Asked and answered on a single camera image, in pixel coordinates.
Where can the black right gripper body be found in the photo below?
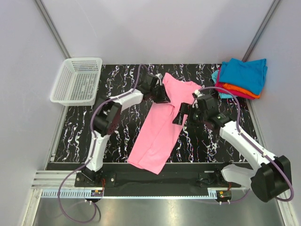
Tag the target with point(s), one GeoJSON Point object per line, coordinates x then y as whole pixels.
{"type": "Point", "coordinates": [195, 117]}

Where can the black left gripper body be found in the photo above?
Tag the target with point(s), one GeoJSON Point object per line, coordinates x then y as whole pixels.
{"type": "Point", "coordinates": [158, 94]}

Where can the pink t shirt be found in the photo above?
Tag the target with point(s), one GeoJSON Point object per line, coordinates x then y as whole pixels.
{"type": "Point", "coordinates": [158, 135]}

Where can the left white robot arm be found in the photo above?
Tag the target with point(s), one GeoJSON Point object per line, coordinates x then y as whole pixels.
{"type": "Point", "coordinates": [103, 123]}

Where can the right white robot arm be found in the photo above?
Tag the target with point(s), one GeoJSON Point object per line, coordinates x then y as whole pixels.
{"type": "Point", "coordinates": [269, 175]}

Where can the black marbled table mat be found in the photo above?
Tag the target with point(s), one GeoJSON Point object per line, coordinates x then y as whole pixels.
{"type": "Point", "coordinates": [193, 144]}

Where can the orange folded t shirt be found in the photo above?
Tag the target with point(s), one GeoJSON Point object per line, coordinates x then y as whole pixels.
{"type": "Point", "coordinates": [241, 92]}

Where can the magenta folded t shirt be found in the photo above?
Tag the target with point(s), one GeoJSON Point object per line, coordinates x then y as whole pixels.
{"type": "Point", "coordinates": [219, 85]}

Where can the cyan folded t shirt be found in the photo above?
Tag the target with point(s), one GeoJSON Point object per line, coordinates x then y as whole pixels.
{"type": "Point", "coordinates": [214, 77]}

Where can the blue folded t shirt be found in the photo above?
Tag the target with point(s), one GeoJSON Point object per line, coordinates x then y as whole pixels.
{"type": "Point", "coordinates": [249, 75]}

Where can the white plastic basket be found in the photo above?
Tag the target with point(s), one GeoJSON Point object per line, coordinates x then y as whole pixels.
{"type": "Point", "coordinates": [77, 82]}

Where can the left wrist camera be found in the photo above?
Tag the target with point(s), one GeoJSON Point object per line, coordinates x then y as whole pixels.
{"type": "Point", "coordinates": [152, 80]}

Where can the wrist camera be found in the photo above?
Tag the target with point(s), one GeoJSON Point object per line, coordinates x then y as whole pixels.
{"type": "Point", "coordinates": [152, 80]}
{"type": "Point", "coordinates": [205, 104]}

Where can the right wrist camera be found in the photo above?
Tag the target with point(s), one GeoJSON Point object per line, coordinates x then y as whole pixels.
{"type": "Point", "coordinates": [205, 104]}

